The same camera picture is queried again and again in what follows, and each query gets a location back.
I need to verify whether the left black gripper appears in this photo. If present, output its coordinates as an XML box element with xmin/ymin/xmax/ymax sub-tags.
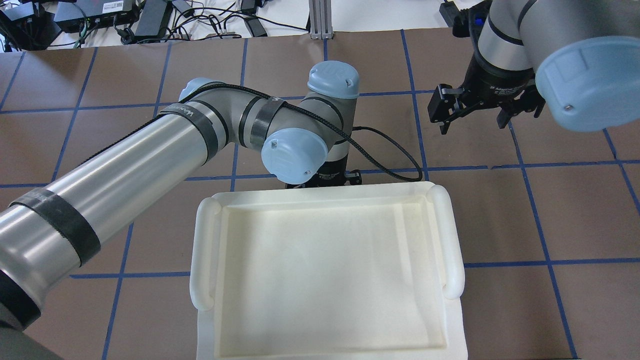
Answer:
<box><xmin>285</xmin><ymin>155</ymin><xmax>362</xmax><ymax>189</ymax></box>

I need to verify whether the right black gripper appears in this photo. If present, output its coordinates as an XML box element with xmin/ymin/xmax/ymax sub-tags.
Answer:
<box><xmin>428</xmin><ymin>55</ymin><xmax>546</xmax><ymax>135</ymax></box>

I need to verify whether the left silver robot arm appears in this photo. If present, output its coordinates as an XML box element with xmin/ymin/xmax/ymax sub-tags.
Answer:
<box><xmin>0</xmin><ymin>60</ymin><xmax>361</xmax><ymax>360</ymax></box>

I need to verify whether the white foam tray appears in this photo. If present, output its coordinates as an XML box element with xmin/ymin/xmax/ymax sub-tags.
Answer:
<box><xmin>189</xmin><ymin>181</ymin><xmax>468</xmax><ymax>360</ymax></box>

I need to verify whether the black power adapter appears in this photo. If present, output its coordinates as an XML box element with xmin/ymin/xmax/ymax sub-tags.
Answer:
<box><xmin>438</xmin><ymin>0</ymin><xmax>464</xmax><ymax>28</ymax></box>

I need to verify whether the large black power brick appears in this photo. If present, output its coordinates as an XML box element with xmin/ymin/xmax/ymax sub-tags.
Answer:
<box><xmin>134</xmin><ymin>0</ymin><xmax>173</xmax><ymax>43</ymax></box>

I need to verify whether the aluminium frame post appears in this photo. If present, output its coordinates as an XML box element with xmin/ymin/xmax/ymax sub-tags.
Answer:
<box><xmin>308</xmin><ymin>0</ymin><xmax>334</xmax><ymax>40</ymax></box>

